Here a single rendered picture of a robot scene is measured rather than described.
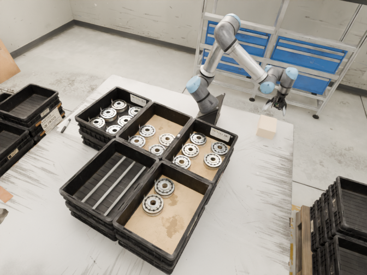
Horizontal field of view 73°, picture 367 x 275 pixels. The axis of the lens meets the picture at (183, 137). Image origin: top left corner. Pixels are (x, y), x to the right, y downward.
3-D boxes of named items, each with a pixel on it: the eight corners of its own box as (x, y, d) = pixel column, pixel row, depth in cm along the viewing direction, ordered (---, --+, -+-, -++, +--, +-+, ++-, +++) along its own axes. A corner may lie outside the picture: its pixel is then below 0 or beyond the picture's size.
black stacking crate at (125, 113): (118, 99, 179) (116, 86, 171) (153, 114, 171) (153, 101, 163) (77, 131, 153) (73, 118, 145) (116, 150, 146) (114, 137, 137)
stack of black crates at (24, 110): (45, 120, 251) (30, 82, 219) (71, 129, 246) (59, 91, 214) (15, 147, 224) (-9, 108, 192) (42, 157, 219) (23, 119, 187)
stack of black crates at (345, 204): (308, 206, 208) (337, 174, 176) (346, 219, 203) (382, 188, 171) (309, 252, 181) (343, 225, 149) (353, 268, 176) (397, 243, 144)
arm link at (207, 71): (190, 85, 181) (219, 17, 137) (198, 75, 190) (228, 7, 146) (204, 94, 181) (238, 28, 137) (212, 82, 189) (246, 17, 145)
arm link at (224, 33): (216, 25, 130) (278, 89, 139) (223, 17, 136) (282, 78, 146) (203, 40, 139) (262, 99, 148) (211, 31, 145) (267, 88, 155)
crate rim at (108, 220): (114, 139, 139) (114, 137, 137) (160, 162, 130) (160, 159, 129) (58, 193, 113) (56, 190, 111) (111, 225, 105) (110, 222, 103)
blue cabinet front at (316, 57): (262, 79, 310) (278, 35, 270) (321, 94, 298) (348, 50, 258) (262, 80, 308) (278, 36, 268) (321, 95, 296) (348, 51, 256)
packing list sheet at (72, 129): (82, 102, 190) (82, 101, 190) (109, 110, 187) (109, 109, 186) (53, 129, 168) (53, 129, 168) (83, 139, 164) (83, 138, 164)
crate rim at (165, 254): (160, 162, 130) (160, 159, 129) (212, 187, 122) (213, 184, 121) (111, 225, 105) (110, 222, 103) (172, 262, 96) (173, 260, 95)
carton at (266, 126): (258, 121, 193) (261, 114, 187) (273, 126, 191) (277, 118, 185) (255, 135, 182) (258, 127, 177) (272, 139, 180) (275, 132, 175)
